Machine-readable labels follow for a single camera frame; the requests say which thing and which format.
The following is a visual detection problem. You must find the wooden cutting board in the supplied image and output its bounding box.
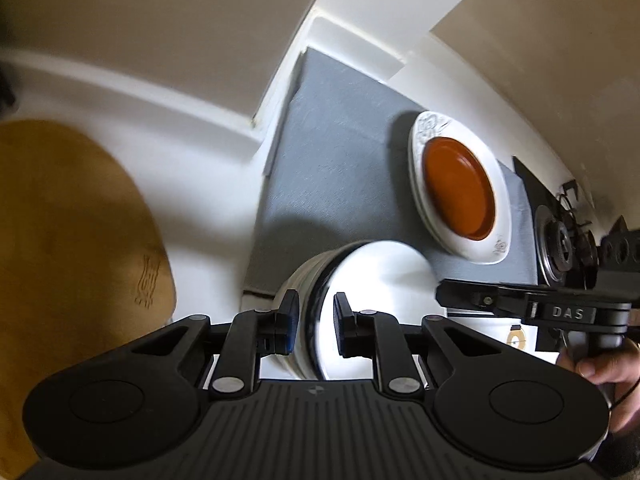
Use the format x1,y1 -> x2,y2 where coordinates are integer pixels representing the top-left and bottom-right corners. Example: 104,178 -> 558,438
0,119 -> 179,463

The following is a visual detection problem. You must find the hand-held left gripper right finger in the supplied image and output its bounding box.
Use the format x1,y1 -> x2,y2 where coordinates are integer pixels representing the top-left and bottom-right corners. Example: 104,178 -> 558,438
333,291 -> 517,403

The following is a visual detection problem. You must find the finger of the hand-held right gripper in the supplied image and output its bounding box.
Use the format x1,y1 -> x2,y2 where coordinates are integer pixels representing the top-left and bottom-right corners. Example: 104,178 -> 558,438
435,279 -> 532,324

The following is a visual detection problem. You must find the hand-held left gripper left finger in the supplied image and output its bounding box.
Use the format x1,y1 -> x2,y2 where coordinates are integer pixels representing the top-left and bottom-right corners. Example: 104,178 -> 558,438
116,289 -> 302,402

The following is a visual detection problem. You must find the person's right hand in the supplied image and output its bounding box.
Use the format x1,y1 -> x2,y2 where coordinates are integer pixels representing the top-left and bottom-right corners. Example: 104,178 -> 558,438
574,339 -> 640,434

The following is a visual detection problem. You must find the grey table mat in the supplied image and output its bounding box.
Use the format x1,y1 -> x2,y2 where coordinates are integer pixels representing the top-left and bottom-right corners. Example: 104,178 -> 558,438
244,47 -> 540,307

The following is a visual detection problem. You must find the round metal stove burner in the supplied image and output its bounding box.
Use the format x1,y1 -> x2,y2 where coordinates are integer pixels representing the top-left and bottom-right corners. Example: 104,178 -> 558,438
534,205 -> 577,287

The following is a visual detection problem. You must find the brown round plate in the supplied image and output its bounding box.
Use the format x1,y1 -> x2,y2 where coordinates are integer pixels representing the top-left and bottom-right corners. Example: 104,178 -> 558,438
422,136 -> 497,240

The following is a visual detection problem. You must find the white bowl with blue rim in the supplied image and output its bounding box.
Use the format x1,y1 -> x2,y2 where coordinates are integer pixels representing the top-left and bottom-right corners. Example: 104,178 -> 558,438
306,240 -> 443,384

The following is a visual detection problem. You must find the black glass gas stove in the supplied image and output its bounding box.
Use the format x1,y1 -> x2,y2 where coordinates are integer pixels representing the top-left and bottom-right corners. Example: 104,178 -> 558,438
512,155 -> 603,288

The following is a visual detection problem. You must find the black wire pot support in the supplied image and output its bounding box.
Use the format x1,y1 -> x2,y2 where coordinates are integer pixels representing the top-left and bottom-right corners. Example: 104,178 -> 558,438
556,179 -> 601,273

